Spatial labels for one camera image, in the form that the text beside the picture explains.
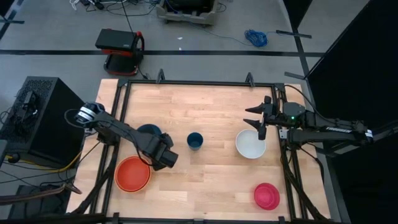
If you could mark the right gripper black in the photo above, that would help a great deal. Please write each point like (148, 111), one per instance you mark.
(273, 115)

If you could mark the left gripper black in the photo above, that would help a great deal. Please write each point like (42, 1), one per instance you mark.
(152, 144)

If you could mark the dark blue bowl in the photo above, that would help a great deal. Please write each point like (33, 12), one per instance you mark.
(149, 128)

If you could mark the white bowl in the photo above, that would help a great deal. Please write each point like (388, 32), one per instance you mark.
(248, 146)

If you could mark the red bowl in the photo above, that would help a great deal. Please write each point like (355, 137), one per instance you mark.
(132, 174)

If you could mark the dark blue cup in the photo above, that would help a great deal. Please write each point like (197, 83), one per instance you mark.
(195, 141)

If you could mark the orange bowl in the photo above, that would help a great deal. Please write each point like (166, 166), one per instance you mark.
(115, 174)

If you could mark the pink bowl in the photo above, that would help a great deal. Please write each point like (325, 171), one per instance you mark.
(266, 196)

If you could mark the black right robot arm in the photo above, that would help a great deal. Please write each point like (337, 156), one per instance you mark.
(335, 129)

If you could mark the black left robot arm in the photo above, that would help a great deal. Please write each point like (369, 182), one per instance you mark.
(118, 127)

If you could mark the black floor bar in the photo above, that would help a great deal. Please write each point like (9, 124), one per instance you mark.
(293, 34)

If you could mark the black computer tower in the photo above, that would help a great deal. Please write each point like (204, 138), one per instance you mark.
(59, 140)

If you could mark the red rolling stand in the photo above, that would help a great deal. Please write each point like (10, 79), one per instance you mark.
(119, 53)

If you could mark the black room divider panel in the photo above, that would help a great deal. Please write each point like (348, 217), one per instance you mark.
(297, 9)

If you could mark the black curtain partition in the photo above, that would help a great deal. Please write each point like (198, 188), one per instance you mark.
(357, 62)

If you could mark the black floor box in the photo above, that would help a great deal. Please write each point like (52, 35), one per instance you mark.
(37, 209)

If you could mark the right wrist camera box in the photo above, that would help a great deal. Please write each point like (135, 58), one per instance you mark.
(262, 132)

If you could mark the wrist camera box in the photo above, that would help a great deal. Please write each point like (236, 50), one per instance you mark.
(262, 132)
(169, 158)

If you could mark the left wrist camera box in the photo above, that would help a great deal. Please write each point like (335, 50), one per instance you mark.
(169, 158)

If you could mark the silver metal bracket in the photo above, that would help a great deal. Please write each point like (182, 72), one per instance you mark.
(283, 133)

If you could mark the black metal table frame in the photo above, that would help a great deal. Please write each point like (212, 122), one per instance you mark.
(199, 83)

